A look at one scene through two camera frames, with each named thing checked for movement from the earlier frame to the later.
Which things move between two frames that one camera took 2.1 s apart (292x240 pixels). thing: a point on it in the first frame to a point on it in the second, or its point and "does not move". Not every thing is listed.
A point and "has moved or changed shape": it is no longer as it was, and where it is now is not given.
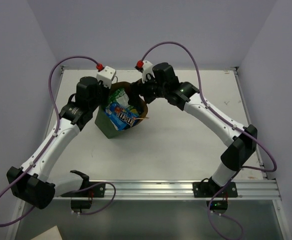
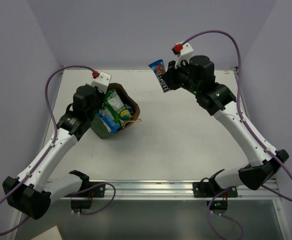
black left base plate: x=98 y=191 does not move
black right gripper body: x=150 y=90 to x=178 y=78
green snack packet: x=120 y=96 to x=115 y=105
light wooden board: x=52 y=234 does not move
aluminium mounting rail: x=249 y=189 does not move
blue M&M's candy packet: x=122 y=118 has moved or changed shape
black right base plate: x=210 y=189 does not move
